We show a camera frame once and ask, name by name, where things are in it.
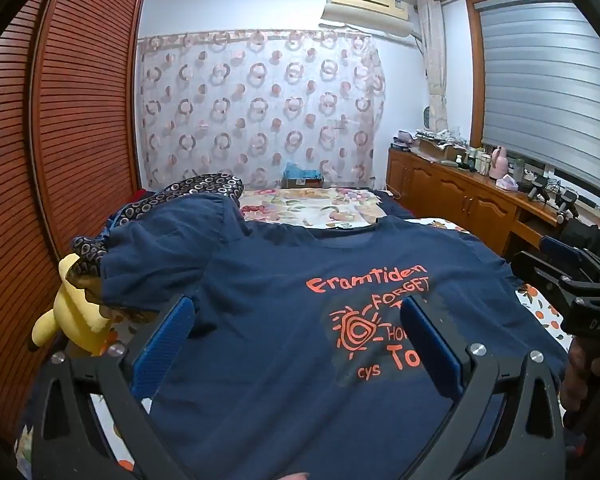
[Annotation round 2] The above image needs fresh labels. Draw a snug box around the yellow plush toy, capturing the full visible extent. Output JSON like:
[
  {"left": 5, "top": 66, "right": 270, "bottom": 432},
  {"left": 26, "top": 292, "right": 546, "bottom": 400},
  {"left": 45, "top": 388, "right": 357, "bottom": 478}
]
[{"left": 27, "top": 252, "right": 121, "bottom": 358}]

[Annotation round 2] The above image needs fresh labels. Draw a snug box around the wooden louvered wardrobe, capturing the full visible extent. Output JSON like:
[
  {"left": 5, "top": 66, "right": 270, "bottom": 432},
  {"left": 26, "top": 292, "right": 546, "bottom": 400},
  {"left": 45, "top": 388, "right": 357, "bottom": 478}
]
[{"left": 0, "top": 0, "right": 148, "bottom": 451}]

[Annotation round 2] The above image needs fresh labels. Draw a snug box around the floral quilt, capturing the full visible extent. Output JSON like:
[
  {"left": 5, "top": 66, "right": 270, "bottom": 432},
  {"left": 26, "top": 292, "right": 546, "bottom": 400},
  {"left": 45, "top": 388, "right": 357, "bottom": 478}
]
[{"left": 237, "top": 185, "right": 473, "bottom": 236}]

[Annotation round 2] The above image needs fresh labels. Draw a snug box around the brown cardboard box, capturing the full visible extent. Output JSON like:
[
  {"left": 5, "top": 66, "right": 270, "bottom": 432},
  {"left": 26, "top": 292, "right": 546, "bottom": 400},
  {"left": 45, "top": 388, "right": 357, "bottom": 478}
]
[{"left": 282, "top": 176, "right": 326, "bottom": 190}]

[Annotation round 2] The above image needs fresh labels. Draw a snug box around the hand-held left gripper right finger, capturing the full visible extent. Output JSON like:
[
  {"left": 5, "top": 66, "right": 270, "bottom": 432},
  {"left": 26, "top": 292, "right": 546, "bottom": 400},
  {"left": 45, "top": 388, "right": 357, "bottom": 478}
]
[{"left": 400, "top": 294, "right": 568, "bottom": 480}]

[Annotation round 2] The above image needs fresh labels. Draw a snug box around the navy t-shirt orange print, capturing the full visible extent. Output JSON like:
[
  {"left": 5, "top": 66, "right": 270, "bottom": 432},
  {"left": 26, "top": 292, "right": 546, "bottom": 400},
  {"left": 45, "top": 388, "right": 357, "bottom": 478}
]
[{"left": 100, "top": 195, "right": 571, "bottom": 480}]

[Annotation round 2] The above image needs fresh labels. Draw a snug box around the person's right hand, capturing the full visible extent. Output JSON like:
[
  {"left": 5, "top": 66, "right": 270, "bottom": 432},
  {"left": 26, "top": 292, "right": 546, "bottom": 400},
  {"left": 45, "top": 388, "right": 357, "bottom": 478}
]
[{"left": 559, "top": 339, "right": 599, "bottom": 429}]

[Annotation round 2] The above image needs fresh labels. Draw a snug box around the blue bag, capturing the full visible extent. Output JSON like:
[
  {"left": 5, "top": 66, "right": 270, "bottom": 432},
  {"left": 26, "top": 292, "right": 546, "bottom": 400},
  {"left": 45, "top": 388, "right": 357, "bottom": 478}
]
[{"left": 282, "top": 162, "right": 326, "bottom": 181}]

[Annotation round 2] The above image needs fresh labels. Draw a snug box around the beige lace curtain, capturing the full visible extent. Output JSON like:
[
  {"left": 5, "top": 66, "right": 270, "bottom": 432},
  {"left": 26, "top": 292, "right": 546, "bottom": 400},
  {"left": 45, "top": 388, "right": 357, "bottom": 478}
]
[{"left": 417, "top": 0, "right": 448, "bottom": 133}]

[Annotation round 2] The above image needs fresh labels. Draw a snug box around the dark circle print cloth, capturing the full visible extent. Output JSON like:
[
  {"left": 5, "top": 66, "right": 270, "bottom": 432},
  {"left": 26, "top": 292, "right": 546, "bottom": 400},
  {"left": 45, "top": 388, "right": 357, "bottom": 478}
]
[{"left": 70, "top": 172, "right": 246, "bottom": 281}]

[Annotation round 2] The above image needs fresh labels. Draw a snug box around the navy blanket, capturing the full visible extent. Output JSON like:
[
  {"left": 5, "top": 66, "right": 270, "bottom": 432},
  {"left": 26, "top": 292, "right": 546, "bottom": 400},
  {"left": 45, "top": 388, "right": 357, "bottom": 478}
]
[{"left": 375, "top": 192, "right": 417, "bottom": 221}]

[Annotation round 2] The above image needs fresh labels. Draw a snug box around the wooden cabinet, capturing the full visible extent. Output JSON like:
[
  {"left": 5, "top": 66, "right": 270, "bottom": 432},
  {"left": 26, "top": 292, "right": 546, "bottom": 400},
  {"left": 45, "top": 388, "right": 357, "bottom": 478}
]
[{"left": 385, "top": 145, "right": 581, "bottom": 261}]

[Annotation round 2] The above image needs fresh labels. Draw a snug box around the beige air conditioner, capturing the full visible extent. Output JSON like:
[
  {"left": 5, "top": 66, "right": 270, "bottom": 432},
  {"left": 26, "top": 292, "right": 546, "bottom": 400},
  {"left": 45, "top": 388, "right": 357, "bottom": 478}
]
[{"left": 320, "top": 0, "right": 423, "bottom": 43}]

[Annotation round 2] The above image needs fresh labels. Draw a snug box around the grey window blind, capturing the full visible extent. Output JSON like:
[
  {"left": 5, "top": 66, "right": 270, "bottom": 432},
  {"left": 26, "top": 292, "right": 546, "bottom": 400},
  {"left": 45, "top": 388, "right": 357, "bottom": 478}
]
[{"left": 477, "top": 0, "right": 600, "bottom": 196}]

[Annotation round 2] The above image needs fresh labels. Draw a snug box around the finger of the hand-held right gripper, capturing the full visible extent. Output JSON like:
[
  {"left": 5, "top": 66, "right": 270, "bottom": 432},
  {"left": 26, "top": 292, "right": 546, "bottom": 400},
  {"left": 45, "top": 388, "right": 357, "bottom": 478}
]
[
  {"left": 510, "top": 250, "right": 600, "bottom": 311},
  {"left": 539, "top": 236, "right": 600, "bottom": 286}
]

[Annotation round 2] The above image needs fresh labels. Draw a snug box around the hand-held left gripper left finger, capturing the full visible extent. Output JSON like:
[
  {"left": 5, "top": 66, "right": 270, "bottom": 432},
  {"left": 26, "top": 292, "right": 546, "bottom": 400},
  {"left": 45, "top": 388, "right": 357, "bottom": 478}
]
[{"left": 30, "top": 295, "right": 201, "bottom": 480}]

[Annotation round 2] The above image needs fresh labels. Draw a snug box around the orange fruit print bedsheet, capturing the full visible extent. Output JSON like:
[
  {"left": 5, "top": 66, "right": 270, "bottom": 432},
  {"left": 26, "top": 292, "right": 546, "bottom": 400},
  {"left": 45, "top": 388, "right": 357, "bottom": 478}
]
[{"left": 12, "top": 215, "right": 568, "bottom": 476}]

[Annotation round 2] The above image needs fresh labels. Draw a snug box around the circle print curtain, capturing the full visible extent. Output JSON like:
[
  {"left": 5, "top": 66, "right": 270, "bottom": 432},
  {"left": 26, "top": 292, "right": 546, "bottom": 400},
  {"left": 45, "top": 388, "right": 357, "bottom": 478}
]
[{"left": 135, "top": 27, "right": 386, "bottom": 191}]

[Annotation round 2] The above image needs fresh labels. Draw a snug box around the pink rabbit figure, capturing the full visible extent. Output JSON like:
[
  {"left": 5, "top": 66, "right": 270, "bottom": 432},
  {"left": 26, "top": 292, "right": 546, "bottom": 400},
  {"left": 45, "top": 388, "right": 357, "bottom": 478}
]
[{"left": 489, "top": 146, "right": 508, "bottom": 178}]

